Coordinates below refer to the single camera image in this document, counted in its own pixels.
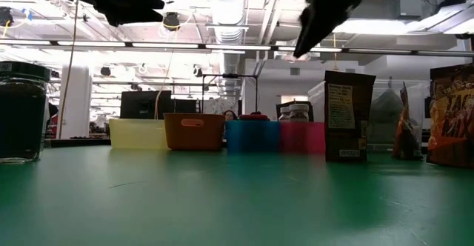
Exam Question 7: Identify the silver ceiling duct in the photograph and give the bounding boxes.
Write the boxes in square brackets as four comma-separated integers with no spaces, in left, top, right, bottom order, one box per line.
[206,0,247,91]

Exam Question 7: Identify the blue plastic bin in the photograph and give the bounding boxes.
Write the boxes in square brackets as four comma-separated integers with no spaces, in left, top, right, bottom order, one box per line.
[224,120,282,154]

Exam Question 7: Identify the brown spice packet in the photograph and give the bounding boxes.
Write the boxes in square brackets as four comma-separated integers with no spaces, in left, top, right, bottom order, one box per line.
[324,70,377,163]

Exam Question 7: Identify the magenta plastic bin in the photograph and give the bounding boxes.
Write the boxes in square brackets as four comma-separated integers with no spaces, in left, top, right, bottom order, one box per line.
[279,121,327,155]

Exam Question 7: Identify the small black monitor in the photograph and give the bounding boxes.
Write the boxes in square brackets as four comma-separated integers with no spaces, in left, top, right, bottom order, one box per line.
[173,98,198,114]

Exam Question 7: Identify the large black monitor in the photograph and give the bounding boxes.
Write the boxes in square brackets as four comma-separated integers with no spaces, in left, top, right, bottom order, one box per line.
[119,90,173,120]

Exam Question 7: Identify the white-lidded spice jar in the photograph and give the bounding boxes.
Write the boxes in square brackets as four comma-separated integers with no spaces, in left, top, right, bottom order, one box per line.
[278,106,292,123]
[288,103,310,123]

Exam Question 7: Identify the black aluminium table frame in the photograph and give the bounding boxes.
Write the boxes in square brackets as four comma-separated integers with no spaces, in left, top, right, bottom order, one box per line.
[47,138,112,148]

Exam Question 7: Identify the black metal frame stand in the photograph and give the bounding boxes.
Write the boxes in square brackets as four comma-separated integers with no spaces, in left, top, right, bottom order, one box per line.
[201,73,259,114]

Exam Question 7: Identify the orange taco mix packet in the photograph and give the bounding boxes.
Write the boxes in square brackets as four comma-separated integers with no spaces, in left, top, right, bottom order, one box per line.
[425,64,474,170]

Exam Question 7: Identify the orange plastic bin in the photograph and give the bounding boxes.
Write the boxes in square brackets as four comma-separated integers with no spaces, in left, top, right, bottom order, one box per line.
[163,113,226,152]

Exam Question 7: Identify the grey crumpled cloths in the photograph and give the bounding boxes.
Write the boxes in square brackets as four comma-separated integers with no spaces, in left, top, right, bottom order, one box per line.
[368,88,401,145]

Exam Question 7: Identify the yellow-green plastic bin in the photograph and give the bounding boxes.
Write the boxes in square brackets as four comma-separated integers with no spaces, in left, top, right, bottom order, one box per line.
[108,118,170,150]

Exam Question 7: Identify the clear plastic storage container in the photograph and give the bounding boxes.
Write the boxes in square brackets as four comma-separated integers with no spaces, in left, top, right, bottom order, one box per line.
[307,78,433,153]

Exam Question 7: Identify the black-lidded dark spice jar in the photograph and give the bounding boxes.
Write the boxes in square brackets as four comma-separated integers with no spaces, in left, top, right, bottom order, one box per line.
[0,61,52,164]

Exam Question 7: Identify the slim orange spice packet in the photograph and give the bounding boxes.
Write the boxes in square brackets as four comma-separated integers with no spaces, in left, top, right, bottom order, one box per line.
[391,82,424,162]

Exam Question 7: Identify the green table mat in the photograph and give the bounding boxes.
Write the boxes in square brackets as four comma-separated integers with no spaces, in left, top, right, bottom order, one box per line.
[0,144,474,246]

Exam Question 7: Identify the black ceiling dome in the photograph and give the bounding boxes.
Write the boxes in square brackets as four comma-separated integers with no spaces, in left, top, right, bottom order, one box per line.
[162,11,181,32]

